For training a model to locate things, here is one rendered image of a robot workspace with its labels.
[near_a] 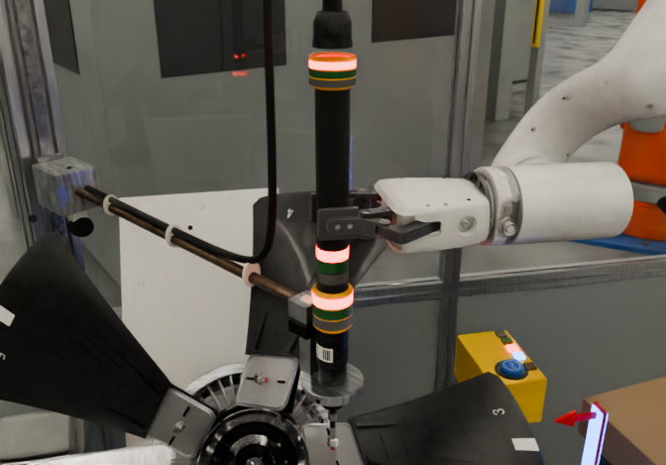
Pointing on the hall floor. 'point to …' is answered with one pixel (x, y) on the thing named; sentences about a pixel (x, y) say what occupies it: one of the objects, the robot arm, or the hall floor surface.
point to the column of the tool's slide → (26, 142)
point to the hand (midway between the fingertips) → (333, 215)
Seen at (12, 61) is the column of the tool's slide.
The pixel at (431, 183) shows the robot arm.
